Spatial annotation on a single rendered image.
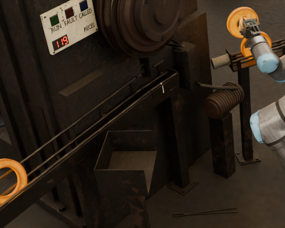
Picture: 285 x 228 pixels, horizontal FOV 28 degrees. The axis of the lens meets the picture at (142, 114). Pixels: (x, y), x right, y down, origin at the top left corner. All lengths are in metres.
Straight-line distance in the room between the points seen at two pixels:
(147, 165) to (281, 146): 0.58
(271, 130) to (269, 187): 1.01
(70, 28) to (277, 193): 1.43
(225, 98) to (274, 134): 0.80
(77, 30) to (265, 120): 0.89
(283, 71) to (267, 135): 0.59
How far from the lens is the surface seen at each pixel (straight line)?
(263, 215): 3.02
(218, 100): 2.92
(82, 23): 2.49
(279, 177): 3.23
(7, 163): 2.39
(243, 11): 2.87
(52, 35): 2.40
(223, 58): 2.94
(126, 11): 2.43
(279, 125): 2.18
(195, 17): 2.99
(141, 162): 2.45
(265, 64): 2.63
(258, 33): 2.73
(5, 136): 3.50
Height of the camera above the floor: 2.12
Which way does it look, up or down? 34 degrees down
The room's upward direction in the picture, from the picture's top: 10 degrees counter-clockwise
